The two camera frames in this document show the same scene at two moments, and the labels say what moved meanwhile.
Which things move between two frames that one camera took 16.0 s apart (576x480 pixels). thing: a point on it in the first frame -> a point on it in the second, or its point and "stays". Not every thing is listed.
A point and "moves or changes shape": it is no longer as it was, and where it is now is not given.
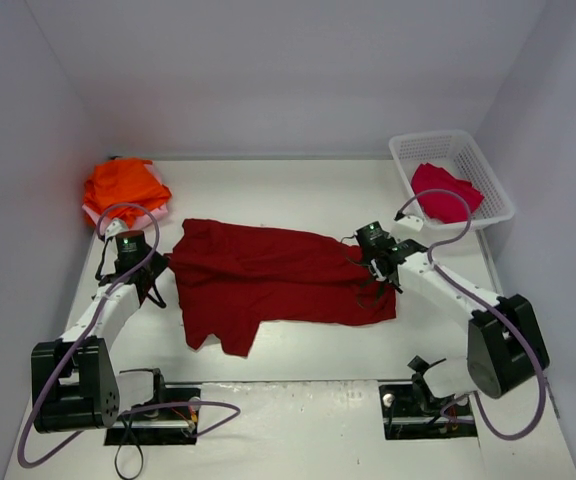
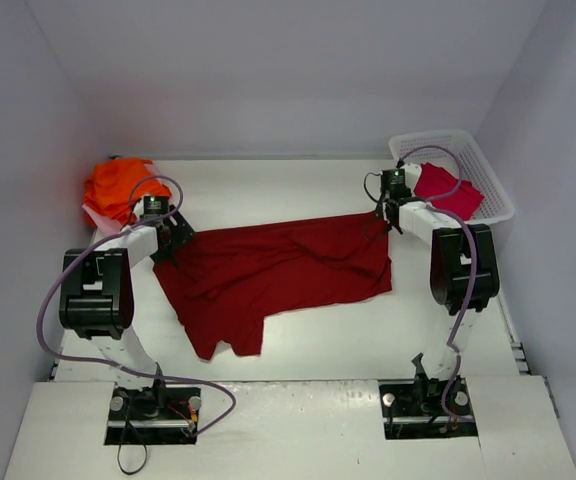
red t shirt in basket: [442, 206] stays
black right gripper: [378, 270] -> [392, 213]
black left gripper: [153, 270] -> [180, 233]
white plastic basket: [457, 153] stays
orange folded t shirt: [122, 188] stays
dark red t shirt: [232, 278] moves or changes shape
